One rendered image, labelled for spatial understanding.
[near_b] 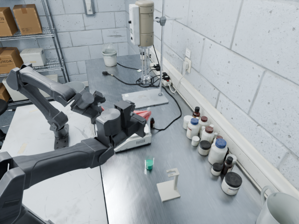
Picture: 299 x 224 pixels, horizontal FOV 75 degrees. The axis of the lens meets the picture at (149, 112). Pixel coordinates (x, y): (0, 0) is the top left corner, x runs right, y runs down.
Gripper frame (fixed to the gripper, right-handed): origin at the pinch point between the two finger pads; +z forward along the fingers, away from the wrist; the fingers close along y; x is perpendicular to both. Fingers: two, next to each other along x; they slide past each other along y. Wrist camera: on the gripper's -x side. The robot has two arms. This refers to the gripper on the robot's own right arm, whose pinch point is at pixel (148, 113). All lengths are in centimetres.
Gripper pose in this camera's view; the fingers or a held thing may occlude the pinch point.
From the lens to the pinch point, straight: 74.0
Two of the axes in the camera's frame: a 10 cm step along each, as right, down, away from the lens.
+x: 0.0, 8.0, 6.0
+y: -7.7, -3.8, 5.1
